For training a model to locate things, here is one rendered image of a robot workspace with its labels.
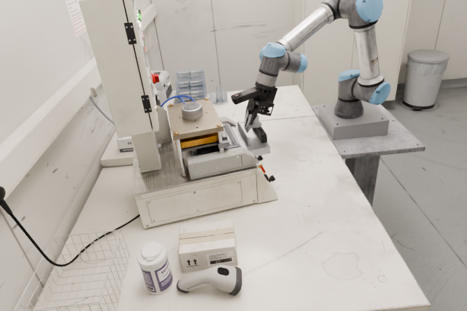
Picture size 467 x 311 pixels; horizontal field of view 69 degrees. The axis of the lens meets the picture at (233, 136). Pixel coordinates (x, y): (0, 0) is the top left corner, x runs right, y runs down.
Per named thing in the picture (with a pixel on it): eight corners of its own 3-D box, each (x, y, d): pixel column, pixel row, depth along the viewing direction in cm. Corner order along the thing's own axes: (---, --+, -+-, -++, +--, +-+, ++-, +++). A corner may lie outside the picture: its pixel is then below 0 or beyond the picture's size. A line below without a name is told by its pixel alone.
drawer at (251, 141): (196, 170, 128) (193, 153, 124) (188, 142, 146) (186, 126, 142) (270, 155, 133) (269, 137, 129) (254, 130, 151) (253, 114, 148)
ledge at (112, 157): (102, 167, 168) (99, 160, 166) (135, 100, 241) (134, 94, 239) (162, 162, 168) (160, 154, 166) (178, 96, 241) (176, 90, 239)
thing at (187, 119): (158, 161, 119) (151, 129, 113) (155, 123, 145) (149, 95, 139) (226, 148, 123) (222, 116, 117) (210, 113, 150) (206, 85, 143)
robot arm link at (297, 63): (292, 51, 139) (272, 47, 133) (312, 55, 130) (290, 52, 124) (288, 69, 141) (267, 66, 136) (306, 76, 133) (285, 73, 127)
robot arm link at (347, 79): (348, 89, 184) (349, 64, 177) (369, 96, 173) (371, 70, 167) (332, 95, 179) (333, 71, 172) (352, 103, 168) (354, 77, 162)
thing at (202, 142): (177, 153, 123) (172, 130, 118) (171, 126, 142) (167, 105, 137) (223, 144, 126) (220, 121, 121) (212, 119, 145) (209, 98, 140)
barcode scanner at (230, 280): (176, 304, 100) (171, 287, 96) (178, 281, 107) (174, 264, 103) (244, 297, 100) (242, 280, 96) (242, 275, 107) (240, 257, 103)
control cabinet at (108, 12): (133, 193, 119) (77, -1, 87) (134, 146, 147) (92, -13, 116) (180, 182, 122) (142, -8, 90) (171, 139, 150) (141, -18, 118)
